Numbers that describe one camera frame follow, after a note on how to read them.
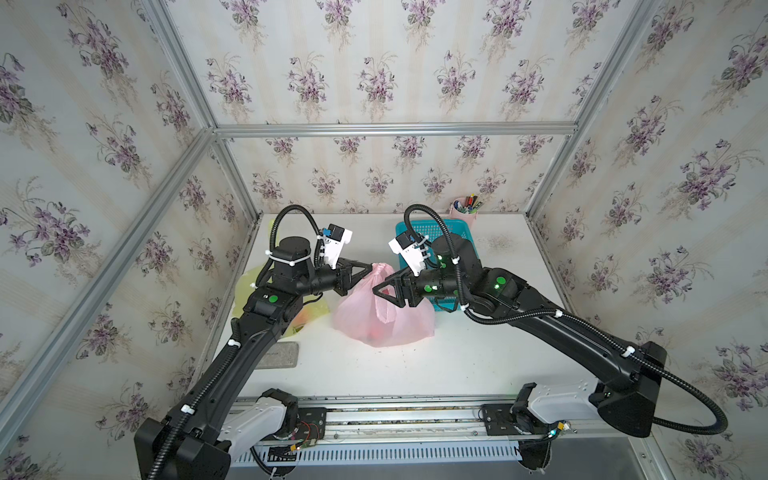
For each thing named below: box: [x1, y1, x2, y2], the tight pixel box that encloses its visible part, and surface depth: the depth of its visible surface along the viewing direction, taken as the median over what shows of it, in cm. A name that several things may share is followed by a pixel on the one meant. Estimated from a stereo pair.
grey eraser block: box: [255, 341, 299, 370], surface depth 82 cm
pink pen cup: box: [450, 197, 479, 230], surface depth 111 cm
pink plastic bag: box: [334, 262, 435, 348], surface depth 73 cm
